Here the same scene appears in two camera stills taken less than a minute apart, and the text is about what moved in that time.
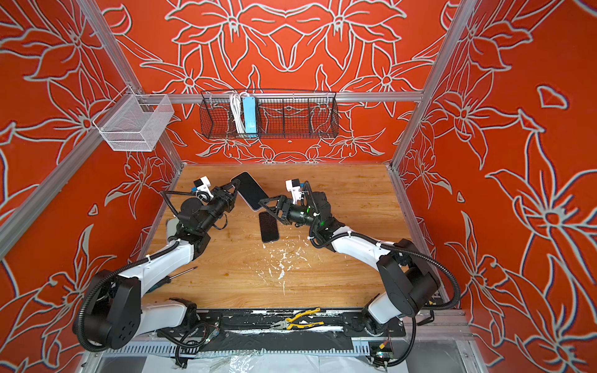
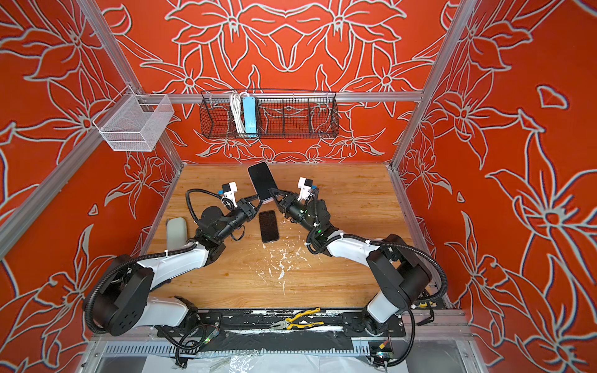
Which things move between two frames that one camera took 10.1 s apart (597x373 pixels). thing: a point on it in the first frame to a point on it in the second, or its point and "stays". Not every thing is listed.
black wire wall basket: [281, 114] stays
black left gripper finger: [235, 183] to [255, 196]
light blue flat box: [249, 114] stays
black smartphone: [269, 228] stays
